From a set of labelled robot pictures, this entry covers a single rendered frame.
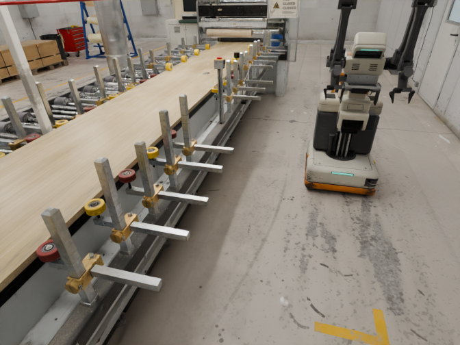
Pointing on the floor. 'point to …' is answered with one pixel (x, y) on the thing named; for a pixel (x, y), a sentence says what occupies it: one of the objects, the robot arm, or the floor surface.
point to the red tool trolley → (72, 40)
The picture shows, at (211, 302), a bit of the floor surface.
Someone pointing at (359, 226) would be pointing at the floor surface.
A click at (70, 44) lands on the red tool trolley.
